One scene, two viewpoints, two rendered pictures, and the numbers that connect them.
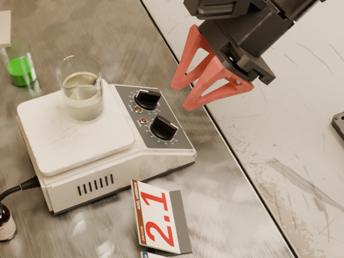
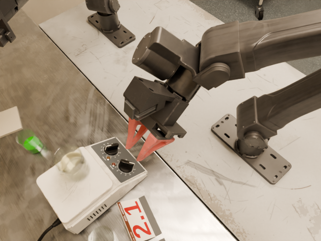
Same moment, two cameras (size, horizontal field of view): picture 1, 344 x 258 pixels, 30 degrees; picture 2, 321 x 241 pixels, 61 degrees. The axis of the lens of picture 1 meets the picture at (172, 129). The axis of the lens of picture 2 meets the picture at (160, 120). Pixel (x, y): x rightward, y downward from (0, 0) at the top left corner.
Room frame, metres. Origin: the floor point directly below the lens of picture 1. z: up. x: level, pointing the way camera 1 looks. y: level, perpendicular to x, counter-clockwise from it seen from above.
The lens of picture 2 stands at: (0.27, -0.01, 1.51)
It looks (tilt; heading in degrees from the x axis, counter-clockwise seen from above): 58 degrees down; 345
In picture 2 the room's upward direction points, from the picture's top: 5 degrees counter-clockwise
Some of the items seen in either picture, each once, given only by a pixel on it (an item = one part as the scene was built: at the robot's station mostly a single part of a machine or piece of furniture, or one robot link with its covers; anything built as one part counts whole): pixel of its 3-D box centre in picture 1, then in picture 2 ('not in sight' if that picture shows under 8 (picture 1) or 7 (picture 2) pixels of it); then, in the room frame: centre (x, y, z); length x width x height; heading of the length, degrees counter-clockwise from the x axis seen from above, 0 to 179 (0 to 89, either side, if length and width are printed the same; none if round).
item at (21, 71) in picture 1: (19, 63); (30, 141); (0.68, 0.22, 0.93); 0.04 x 0.04 x 0.06
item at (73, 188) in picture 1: (99, 139); (90, 181); (0.52, 0.09, 0.94); 0.22 x 0.13 x 0.08; 112
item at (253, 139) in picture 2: not in sight; (255, 126); (0.49, -0.28, 1.00); 0.09 x 0.06 x 0.06; 153
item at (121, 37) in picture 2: not in sight; (108, 19); (1.05, -0.07, 0.94); 0.20 x 0.07 x 0.08; 21
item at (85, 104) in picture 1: (80, 91); (72, 165); (0.53, 0.11, 1.02); 0.06 x 0.05 x 0.08; 145
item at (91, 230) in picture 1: (90, 233); (102, 240); (0.40, 0.10, 0.91); 0.06 x 0.06 x 0.02
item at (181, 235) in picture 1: (160, 215); (139, 218); (0.41, 0.02, 0.92); 0.09 x 0.06 x 0.04; 7
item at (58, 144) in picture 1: (74, 124); (74, 182); (0.51, 0.12, 0.98); 0.12 x 0.12 x 0.01; 22
